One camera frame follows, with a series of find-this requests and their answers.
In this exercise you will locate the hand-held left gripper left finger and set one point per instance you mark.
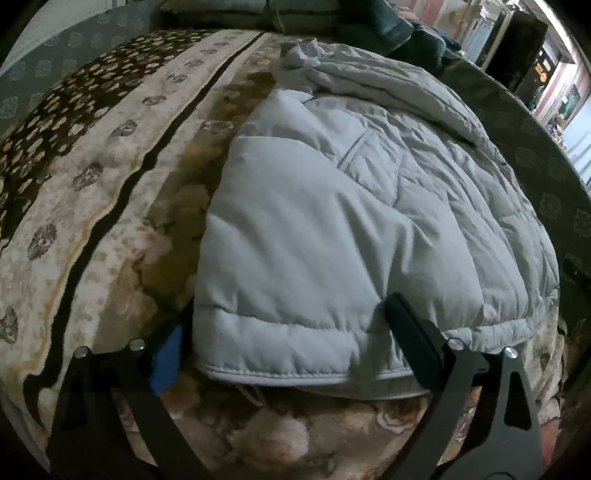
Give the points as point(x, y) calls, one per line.
point(167, 364)

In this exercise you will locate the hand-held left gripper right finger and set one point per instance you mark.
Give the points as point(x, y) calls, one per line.
point(418, 339)

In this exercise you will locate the light blue down jacket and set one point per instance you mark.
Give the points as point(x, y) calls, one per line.
point(323, 230)

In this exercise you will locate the floral bed blanket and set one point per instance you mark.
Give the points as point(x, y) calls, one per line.
point(115, 207)

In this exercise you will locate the dark teal clothing pile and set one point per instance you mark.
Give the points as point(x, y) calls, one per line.
point(401, 32)

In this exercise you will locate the dark wooden cabinet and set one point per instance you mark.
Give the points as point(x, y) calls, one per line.
point(521, 46)

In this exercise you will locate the white framed mirror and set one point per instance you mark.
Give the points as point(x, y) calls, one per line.
point(485, 32)

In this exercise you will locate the white wardrobe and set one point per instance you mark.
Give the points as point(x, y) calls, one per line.
point(37, 32)

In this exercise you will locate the small wall picture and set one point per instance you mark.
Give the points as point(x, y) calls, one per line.
point(570, 101)

